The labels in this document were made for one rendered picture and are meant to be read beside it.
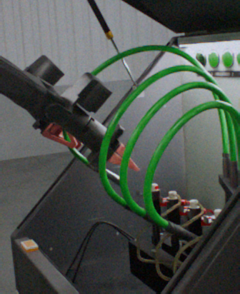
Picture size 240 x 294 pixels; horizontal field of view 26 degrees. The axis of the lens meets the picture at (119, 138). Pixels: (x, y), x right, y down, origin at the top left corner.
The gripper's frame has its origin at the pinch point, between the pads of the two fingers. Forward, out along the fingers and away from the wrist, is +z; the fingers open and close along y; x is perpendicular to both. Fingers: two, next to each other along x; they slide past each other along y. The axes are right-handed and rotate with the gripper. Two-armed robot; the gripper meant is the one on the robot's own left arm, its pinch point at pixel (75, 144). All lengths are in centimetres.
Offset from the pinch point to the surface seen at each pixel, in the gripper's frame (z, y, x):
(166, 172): 14.7, 39.2, -3.9
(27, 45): -324, 546, 94
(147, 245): 28.0, 2.0, 4.8
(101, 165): 12.1, -17.1, -5.4
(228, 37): 6.2, 13.9, -42.2
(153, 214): 26.6, -26.1, -8.2
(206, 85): 15.7, -13.1, -30.0
